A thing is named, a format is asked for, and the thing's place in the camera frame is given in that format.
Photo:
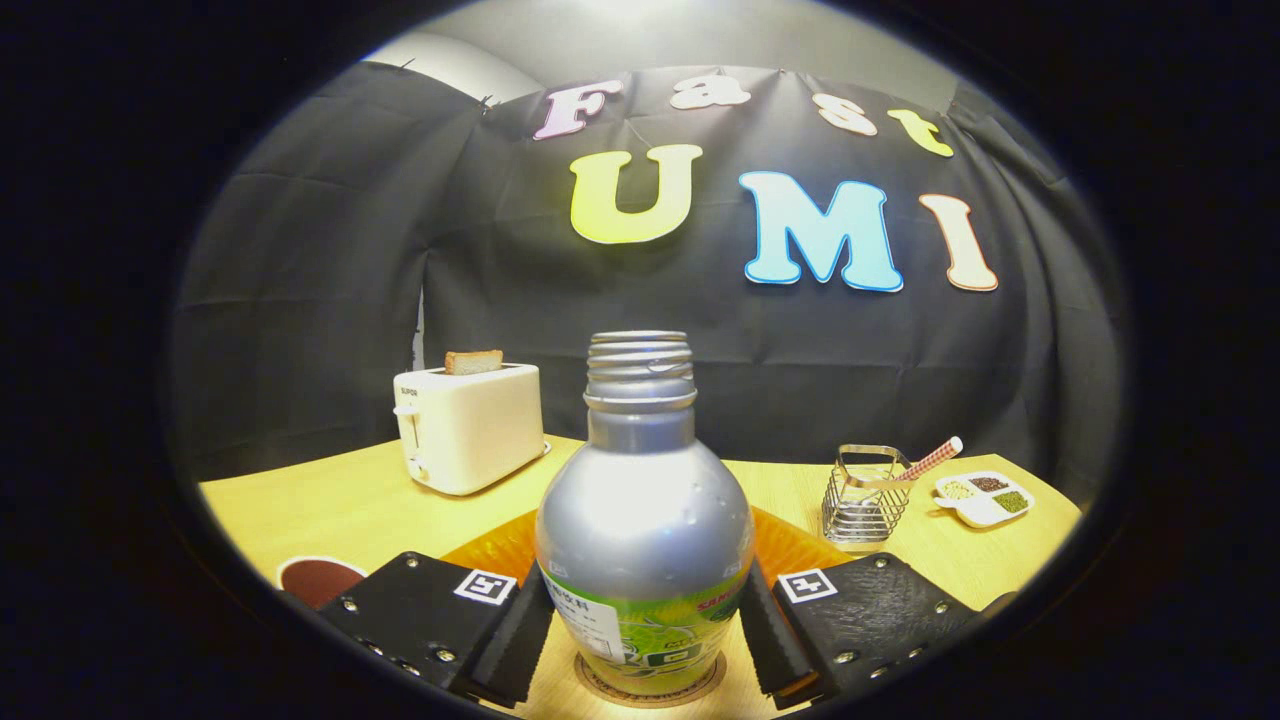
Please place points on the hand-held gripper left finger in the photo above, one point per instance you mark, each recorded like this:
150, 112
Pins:
420, 620

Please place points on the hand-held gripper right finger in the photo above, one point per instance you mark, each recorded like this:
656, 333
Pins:
870, 620

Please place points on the round cork coaster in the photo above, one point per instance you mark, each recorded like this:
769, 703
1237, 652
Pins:
590, 690

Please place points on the silver bottle with green label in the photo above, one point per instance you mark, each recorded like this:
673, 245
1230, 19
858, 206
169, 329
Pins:
640, 520

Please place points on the wooden table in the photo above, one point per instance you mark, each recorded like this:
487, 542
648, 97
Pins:
330, 515

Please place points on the white divided dish with seeds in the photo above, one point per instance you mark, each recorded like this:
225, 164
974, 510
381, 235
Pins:
982, 512

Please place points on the red striped straw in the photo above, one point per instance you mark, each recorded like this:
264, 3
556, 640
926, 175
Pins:
932, 459

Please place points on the white toaster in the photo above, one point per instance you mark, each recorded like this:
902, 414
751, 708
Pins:
470, 430

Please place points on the toast slice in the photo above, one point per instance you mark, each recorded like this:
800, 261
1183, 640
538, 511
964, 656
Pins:
474, 362

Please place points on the black backdrop cloth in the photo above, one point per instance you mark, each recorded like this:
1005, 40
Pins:
320, 300

